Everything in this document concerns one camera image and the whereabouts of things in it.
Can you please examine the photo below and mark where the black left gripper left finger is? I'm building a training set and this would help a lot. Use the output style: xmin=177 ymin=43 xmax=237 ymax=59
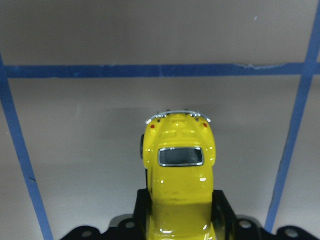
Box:
xmin=133 ymin=188 xmax=152 ymax=240

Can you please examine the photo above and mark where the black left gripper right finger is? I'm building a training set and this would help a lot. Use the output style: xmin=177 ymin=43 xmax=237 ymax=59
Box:
xmin=211 ymin=189 xmax=237 ymax=240

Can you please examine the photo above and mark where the yellow beetle toy car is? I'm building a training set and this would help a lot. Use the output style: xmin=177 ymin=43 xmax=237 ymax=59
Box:
xmin=140 ymin=110 xmax=216 ymax=240

